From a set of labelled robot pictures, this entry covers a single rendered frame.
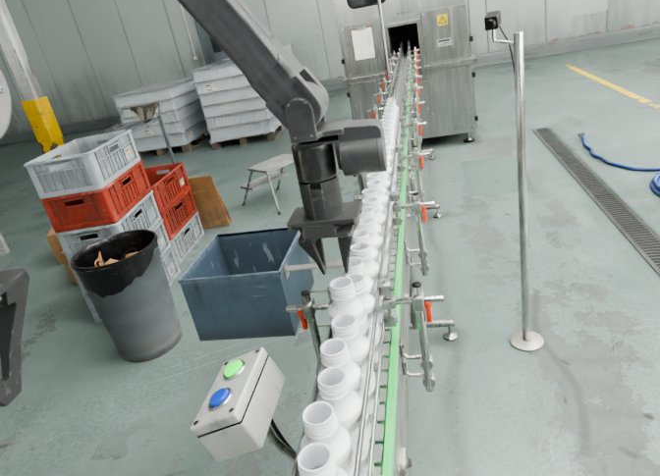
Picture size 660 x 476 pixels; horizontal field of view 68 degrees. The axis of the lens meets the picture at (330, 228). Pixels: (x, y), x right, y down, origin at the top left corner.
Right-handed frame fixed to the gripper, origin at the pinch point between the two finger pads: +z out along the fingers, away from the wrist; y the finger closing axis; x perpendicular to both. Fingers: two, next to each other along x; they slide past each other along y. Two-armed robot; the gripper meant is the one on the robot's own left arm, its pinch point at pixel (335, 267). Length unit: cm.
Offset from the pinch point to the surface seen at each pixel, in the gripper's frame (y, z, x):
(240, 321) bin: 44, 43, -51
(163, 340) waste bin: 138, 114, -141
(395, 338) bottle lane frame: -6.1, 22.4, -11.5
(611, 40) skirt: -383, 108, -1028
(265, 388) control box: 11.2, 13.3, 11.0
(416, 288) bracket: -11.3, 11.5, -11.2
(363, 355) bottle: -3.6, 10.7, 7.7
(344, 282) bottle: -0.6, 3.6, -1.6
